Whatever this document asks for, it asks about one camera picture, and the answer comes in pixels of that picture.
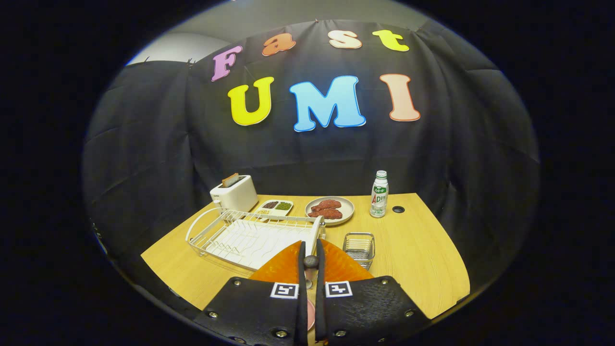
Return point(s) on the grey round plate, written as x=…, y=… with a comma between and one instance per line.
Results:
x=348, y=209

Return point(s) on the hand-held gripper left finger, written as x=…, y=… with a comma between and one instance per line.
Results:
x=301, y=274

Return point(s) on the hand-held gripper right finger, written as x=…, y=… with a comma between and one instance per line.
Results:
x=320, y=276

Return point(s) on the pink plate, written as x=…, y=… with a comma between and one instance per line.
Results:
x=311, y=315

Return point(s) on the white divided condiment dish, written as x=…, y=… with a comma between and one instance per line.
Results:
x=274, y=210

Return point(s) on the small white drink bottle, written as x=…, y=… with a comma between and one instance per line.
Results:
x=379, y=197

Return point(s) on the red meat slice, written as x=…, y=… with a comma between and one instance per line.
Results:
x=327, y=204
x=329, y=214

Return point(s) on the white toaster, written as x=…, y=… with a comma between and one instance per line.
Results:
x=238, y=197

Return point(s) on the toast slice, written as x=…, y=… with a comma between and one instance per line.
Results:
x=230, y=180

